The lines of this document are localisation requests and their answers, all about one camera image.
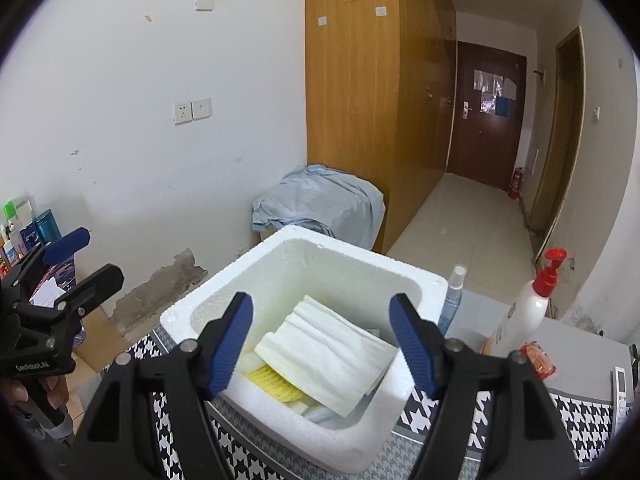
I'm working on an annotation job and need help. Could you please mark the white lotion pump bottle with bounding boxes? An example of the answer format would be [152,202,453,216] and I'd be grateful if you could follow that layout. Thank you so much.
[482,248,568,358]

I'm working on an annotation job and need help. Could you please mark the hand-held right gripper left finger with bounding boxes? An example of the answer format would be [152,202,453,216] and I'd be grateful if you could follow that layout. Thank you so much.
[72,291,254,480]

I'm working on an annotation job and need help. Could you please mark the blue-grey cloth pile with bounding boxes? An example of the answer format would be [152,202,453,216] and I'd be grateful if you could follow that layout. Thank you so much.
[251,164,386,251]

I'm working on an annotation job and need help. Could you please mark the dark brown entrance door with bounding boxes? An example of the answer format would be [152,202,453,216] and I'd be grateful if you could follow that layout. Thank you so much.
[446,40,528,191]

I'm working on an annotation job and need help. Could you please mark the wooden side door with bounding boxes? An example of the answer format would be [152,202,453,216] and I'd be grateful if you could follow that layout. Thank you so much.
[527,26,586,251]

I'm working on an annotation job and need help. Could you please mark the person's left hand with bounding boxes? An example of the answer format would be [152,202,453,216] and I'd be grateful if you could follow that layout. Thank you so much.
[10,376,72,430]

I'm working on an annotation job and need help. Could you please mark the white remote control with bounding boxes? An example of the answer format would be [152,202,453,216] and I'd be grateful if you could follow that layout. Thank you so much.
[614,366,633,418]

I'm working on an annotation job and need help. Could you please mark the houndstooth tablecloth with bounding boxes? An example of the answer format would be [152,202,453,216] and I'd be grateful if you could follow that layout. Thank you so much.
[102,327,631,480]

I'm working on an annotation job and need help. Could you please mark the brown cardboard box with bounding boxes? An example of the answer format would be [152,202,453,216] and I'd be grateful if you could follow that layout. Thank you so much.
[70,305,132,376]

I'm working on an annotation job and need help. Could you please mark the red snack packet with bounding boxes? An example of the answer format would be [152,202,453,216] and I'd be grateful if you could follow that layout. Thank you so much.
[520,341,557,380]

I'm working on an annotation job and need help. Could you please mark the yellow foam net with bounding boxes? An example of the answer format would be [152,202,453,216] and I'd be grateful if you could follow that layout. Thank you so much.
[247,364,306,403]

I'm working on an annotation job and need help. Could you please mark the white foam box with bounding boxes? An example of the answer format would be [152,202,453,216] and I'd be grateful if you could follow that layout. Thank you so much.
[160,225,448,476]

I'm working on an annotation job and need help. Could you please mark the papers on door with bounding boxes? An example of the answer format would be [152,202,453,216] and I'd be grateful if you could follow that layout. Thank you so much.
[472,67,518,117]

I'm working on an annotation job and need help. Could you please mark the wooden wardrobe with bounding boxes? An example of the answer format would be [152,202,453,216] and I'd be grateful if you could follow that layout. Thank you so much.
[305,0,457,256]

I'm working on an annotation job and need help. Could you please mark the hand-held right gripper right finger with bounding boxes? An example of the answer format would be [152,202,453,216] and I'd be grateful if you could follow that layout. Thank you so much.
[389,293,581,480]

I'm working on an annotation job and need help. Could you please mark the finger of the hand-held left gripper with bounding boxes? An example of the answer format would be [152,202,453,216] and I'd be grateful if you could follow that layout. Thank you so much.
[15,263,125,343]
[7,227,92,306]

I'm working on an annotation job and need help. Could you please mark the white cloth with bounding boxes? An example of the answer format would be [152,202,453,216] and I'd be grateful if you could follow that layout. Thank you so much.
[254,295,396,417]

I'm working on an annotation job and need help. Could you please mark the teal tin can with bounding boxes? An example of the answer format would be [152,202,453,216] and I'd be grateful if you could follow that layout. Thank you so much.
[32,209,62,245]

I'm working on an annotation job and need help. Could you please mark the blue spray bottle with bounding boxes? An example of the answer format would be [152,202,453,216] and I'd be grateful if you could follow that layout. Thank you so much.
[439,264,468,336]

